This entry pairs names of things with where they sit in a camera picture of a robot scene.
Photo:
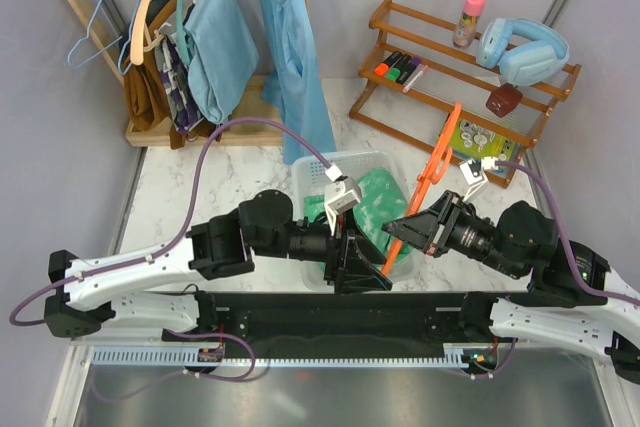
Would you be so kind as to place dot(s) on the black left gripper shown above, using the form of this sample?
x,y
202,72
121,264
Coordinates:
x,y
356,274

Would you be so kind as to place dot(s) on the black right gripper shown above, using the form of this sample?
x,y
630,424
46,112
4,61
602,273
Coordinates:
x,y
424,230

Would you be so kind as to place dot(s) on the green tie-dye trousers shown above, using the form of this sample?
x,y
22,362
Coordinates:
x,y
382,201

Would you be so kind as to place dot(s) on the orange plastic hanger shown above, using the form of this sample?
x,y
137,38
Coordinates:
x,y
437,164

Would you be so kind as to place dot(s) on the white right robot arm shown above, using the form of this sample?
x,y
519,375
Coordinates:
x,y
574,299

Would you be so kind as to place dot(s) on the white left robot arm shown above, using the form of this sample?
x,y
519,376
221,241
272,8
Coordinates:
x,y
126,290

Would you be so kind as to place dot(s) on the light blue hanging trousers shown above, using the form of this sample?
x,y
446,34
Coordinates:
x,y
294,85

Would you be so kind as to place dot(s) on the brown hanging trousers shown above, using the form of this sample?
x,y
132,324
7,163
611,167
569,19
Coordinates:
x,y
144,93

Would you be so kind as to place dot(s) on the green illustrated book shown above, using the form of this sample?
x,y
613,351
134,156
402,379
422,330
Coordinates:
x,y
470,140

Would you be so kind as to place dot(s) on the white perforated plastic basket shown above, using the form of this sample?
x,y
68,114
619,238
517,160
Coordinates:
x,y
352,163

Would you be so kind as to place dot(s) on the dark red cube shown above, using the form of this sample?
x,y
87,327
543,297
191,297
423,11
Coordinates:
x,y
504,100

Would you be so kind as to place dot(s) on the pink white marker pen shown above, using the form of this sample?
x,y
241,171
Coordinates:
x,y
416,75

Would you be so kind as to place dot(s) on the brown wooden shelf rack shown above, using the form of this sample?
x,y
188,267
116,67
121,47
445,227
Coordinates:
x,y
452,76

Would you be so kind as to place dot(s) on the green highlighter marker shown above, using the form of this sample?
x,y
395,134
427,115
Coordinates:
x,y
397,68

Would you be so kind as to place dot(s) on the orange highlighter marker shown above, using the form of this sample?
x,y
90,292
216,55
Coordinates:
x,y
388,63

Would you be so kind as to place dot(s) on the purple highlighter marker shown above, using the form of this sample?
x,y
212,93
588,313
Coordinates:
x,y
409,69

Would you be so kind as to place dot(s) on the light blue headphones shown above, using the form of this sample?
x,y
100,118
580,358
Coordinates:
x,y
523,50

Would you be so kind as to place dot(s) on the pink capped bottle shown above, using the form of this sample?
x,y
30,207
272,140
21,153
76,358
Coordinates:
x,y
465,30

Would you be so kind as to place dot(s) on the light blue hanging cloth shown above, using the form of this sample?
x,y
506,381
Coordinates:
x,y
222,57

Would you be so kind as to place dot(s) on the purple patterned hanging garment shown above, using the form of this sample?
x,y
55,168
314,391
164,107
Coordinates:
x,y
184,112

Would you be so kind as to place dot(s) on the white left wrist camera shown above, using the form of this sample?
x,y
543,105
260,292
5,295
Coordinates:
x,y
340,196

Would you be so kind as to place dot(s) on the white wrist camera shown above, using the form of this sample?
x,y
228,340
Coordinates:
x,y
340,196
475,177

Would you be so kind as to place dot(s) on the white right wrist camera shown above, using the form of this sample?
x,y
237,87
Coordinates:
x,y
475,177

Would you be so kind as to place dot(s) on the white slotted cable duct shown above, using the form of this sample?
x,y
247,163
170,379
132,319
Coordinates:
x,y
182,355

